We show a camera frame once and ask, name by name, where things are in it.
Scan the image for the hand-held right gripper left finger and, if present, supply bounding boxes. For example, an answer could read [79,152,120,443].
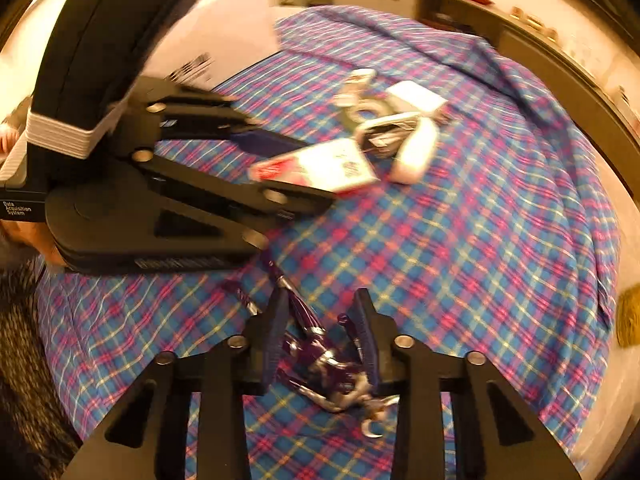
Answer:
[60,287,291,480]

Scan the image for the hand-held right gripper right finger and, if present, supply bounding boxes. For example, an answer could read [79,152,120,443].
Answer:
[352,287,584,480]

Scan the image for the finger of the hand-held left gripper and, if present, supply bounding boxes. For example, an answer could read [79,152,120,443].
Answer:
[130,147,337,254]
[117,75,309,161]

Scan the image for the purple silver action figure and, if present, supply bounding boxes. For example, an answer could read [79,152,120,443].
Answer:
[222,250,401,440]

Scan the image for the red white card box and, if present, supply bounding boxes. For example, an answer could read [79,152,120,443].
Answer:
[248,138,379,195]

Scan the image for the green tape roll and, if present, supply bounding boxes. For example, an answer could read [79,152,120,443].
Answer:
[344,99,396,131]

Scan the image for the small clear bottle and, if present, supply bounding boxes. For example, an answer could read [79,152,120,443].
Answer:
[333,68,377,109]

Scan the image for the white cardboard box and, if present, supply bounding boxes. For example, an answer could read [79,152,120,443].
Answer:
[145,0,281,92]

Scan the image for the white case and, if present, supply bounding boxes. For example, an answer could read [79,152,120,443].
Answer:
[355,111,441,185]

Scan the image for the small white box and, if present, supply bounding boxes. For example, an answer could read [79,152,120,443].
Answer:
[384,80,449,116]

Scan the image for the person's left forearm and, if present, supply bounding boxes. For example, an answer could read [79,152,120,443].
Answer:
[0,255,84,480]

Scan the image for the person's left hand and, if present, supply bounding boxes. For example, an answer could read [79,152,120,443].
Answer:
[0,217,69,271]

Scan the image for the blue plaid cloth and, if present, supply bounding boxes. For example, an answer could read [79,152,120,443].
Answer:
[35,5,621,480]

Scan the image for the wooden stump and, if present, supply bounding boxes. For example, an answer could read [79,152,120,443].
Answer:
[615,284,640,349]

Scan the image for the grey television cabinet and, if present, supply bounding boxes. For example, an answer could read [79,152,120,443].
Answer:
[325,0,640,161]

